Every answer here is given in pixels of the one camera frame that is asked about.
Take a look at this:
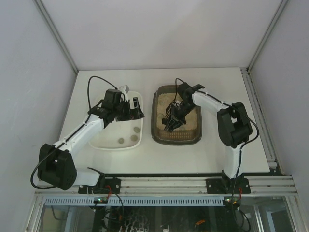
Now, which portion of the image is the black slotted litter scoop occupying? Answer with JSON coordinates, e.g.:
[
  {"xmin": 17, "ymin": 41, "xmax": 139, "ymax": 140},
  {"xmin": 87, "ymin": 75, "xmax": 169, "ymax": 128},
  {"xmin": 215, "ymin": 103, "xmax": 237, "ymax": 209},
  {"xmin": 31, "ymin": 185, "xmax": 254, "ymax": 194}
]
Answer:
[{"xmin": 162, "ymin": 101, "xmax": 178, "ymax": 124}]

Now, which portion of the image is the brown translucent litter box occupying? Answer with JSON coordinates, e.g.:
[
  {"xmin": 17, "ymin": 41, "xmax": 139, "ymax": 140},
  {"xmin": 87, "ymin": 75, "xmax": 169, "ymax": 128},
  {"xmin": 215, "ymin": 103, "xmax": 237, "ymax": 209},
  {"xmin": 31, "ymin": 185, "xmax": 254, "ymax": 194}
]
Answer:
[{"xmin": 151, "ymin": 85, "xmax": 202, "ymax": 145}]

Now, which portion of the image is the grey-green clump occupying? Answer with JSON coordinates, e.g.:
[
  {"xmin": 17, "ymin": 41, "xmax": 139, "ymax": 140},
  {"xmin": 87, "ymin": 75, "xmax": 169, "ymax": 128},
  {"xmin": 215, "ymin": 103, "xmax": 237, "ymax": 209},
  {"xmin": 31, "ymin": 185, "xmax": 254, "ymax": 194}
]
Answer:
[
  {"xmin": 130, "ymin": 135, "xmax": 138, "ymax": 141},
  {"xmin": 134, "ymin": 127, "xmax": 140, "ymax": 133},
  {"xmin": 118, "ymin": 138, "xmax": 124, "ymax": 144}
]

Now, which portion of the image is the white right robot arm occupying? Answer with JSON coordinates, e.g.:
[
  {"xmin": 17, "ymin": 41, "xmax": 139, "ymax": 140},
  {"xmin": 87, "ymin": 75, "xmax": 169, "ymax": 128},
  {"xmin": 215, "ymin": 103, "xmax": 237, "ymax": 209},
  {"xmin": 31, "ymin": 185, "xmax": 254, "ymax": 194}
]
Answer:
[{"xmin": 162, "ymin": 82, "xmax": 253, "ymax": 190}]

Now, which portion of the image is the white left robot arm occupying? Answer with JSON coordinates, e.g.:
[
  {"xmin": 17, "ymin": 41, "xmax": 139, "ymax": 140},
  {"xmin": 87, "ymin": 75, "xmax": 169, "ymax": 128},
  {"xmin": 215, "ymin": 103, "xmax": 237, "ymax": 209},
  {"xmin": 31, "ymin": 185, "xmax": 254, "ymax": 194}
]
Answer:
[{"xmin": 32, "ymin": 86, "xmax": 144, "ymax": 190}]

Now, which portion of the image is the white plastic waste tray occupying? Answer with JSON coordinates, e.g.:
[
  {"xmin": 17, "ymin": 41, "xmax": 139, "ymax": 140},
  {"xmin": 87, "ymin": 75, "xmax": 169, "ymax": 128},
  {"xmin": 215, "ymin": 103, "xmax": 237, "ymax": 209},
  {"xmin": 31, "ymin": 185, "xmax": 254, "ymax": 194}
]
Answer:
[{"xmin": 89, "ymin": 91, "xmax": 143, "ymax": 150}]

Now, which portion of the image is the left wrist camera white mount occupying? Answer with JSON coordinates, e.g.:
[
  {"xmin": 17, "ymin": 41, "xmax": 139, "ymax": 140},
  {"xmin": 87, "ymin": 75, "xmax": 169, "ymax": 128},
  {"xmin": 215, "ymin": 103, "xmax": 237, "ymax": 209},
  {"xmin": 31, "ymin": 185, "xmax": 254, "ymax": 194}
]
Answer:
[{"xmin": 118, "ymin": 85, "xmax": 130, "ymax": 99}]

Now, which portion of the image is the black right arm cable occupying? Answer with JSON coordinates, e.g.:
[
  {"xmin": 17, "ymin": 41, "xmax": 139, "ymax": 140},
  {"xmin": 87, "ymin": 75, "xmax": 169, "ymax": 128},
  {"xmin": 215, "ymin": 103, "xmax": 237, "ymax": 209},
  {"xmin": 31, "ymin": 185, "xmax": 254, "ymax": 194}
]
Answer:
[{"xmin": 174, "ymin": 77, "xmax": 260, "ymax": 201}]

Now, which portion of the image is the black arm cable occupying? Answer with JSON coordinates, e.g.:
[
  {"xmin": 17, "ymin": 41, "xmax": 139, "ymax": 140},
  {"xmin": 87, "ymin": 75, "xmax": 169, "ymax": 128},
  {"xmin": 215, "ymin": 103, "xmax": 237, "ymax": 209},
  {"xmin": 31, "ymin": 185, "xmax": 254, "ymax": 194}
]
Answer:
[
  {"xmin": 30, "ymin": 75, "xmax": 121, "ymax": 189},
  {"xmin": 174, "ymin": 77, "xmax": 260, "ymax": 201}
]

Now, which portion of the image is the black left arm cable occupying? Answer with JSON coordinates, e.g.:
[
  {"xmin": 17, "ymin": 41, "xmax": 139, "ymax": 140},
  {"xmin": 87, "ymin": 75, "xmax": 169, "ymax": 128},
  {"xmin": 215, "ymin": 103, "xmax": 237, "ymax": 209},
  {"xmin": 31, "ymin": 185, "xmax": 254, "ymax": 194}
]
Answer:
[{"xmin": 30, "ymin": 75, "xmax": 121, "ymax": 189}]

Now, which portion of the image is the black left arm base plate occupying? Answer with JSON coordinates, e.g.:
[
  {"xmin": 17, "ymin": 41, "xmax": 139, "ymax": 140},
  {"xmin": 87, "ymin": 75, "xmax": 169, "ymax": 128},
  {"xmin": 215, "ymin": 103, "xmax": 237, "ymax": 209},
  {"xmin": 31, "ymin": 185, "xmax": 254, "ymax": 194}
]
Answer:
[{"xmin": 78, "ymin": 178, "xmax": 121, "ymax": 194}]

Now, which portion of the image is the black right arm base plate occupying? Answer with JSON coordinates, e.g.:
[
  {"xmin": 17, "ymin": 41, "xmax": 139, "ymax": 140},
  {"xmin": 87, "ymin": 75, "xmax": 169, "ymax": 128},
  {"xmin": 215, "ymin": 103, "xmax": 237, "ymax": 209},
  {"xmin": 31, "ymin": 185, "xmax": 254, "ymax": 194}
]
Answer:
[{"xmin": 206, "ymin": 177, "xmax": 251, "ymax": 194}]

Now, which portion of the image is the right side aluminium rail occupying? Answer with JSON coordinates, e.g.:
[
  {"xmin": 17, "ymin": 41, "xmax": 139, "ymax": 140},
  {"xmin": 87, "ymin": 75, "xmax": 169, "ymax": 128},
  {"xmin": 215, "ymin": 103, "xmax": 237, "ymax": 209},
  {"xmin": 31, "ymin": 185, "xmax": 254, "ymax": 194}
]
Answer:
[{"xmin": 240, "ymin": 67, "xmax": 282, "ymax": 176}]

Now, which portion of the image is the slotted grey cable duct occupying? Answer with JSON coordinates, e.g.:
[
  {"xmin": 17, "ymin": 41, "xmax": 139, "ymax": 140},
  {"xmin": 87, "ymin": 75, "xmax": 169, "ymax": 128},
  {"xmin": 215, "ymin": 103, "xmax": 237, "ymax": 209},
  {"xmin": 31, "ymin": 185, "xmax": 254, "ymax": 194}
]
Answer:
[{"xmin": 43, "ymin": 196, "xmax": 224, "ymax": 206}]

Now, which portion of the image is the aluminium front frame rail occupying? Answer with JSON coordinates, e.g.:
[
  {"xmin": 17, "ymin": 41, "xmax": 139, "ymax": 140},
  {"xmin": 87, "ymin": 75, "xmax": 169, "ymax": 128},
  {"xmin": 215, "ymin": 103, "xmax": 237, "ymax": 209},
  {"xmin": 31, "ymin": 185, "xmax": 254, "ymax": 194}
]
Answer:
[{"xmin": 33, "ymin": 175, "xmax": 298, "ymax": 197}]

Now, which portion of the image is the left aluminium corner post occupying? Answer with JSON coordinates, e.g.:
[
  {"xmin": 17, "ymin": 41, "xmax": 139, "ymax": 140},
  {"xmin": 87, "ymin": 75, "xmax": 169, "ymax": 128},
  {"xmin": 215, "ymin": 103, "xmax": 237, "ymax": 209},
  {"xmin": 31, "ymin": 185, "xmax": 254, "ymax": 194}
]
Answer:
[{"xmin": 33, "ymin": 0, "xmax": 79, "ymax": 75}]

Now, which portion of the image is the aluminium corner post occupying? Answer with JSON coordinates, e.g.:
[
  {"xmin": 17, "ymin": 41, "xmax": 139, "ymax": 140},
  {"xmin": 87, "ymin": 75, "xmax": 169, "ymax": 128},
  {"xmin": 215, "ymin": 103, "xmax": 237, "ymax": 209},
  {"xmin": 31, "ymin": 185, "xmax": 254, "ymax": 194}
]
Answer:
[
  {"xmin": 33, "ymin": 0, "xmax": 79, "ymax": 75},
  {"xmin": 246, "ymin": 0, "xmax": 290, "ymax": 72}
]

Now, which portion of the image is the right aluminium corner post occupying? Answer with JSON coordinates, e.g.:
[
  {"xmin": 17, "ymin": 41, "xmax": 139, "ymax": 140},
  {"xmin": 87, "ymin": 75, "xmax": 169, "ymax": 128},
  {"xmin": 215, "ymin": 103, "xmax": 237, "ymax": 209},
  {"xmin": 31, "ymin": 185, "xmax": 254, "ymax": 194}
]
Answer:
[{"xmin": 246, "ymin": 0, "xmax": 290, "ymax": 72}]

